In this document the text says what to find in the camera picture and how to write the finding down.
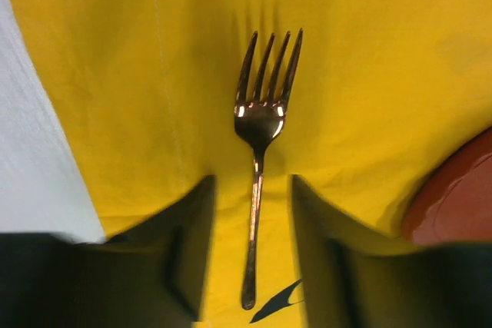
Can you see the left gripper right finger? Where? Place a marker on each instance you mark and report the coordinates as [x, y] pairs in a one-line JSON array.
[[354, 276]]

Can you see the red plastic plate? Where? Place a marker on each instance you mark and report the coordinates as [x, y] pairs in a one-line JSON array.
[[454, 203]]

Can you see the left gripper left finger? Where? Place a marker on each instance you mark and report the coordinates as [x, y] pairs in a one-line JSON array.
[[150, 275]]

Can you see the yellow Pikachu cloth mat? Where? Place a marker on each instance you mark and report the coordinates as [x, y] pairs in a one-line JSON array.
[[385, 90]]

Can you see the copper fork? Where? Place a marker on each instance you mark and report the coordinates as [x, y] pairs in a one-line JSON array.
[[258, 121]]

